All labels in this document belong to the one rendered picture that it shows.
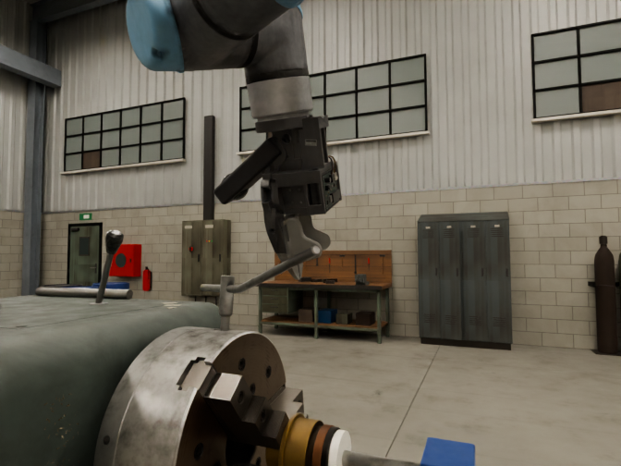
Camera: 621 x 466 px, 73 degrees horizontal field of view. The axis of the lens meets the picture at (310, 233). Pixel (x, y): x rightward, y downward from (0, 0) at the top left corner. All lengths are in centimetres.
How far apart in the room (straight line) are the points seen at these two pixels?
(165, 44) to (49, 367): 41
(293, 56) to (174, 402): 44
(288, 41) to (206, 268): 805
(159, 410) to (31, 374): 15
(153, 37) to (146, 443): 45
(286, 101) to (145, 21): 16
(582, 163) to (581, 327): 238
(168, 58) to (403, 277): 688
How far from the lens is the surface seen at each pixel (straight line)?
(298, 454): 62
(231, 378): 59
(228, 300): 68
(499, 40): 788
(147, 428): 60
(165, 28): 43
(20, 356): 62
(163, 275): 952
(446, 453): 61
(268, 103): 50
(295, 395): 76
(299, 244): 54
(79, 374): 65
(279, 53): 50
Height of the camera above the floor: 135
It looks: 3 degrees up
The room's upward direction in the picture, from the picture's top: straight up
